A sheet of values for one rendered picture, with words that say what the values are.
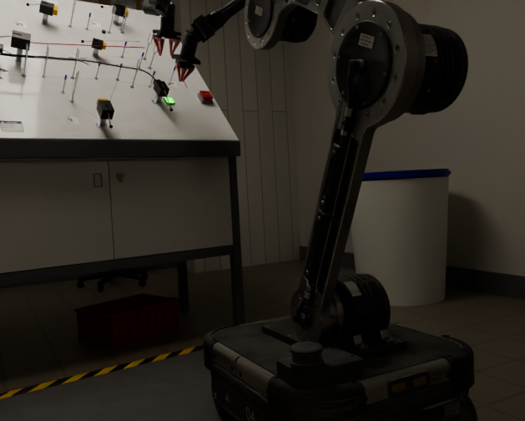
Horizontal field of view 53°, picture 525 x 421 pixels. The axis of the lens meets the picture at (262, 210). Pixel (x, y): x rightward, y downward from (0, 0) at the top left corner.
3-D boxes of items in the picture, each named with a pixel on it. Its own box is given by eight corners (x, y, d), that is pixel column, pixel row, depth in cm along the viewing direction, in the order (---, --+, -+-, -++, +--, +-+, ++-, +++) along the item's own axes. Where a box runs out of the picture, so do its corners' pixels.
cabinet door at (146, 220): (234, 245, 239) (229, 157, 238) (115, 259, 208) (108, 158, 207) (230, 244, 242) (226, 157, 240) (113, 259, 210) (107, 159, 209)
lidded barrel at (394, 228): (478, 297, 288) (474, 167, 285) (397, 314, 261) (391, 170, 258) (403, 282, 339) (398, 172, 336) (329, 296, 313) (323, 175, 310)
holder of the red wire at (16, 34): (-8, 48, 213) (-7, 25, 206) (27, 57, 219) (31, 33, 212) (-9, 56, 209) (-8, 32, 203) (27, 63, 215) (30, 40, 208)
